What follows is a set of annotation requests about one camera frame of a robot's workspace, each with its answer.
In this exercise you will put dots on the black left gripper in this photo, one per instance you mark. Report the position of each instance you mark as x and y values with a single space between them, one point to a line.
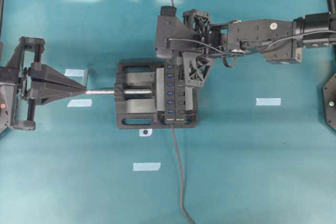
14 82

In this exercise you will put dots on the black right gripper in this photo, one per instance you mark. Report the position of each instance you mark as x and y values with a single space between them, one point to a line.
198 59

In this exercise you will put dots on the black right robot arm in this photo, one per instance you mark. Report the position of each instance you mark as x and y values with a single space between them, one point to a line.
278 41

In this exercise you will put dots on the black multiport USB hub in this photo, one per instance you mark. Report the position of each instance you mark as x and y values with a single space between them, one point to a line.
174 95

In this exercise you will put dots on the blue tape strip upper left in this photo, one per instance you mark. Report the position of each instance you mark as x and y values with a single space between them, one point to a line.
74 72

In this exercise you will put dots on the blue tape strip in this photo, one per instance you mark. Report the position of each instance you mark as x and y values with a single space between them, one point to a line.
268 102
146 167
77 103
74 72

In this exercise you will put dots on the blue tape strip lower left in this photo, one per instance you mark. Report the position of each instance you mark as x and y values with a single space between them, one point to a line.
77 103

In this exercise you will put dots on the black bench vise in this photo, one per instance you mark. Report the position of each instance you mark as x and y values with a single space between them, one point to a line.
139 97

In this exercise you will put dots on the blue tape strip right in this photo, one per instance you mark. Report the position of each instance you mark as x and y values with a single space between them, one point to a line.
268 102

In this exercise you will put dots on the blue tape strip bottom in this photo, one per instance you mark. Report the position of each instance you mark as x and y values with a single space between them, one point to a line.
146 167

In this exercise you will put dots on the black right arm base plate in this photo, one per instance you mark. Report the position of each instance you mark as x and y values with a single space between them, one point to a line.
328 93

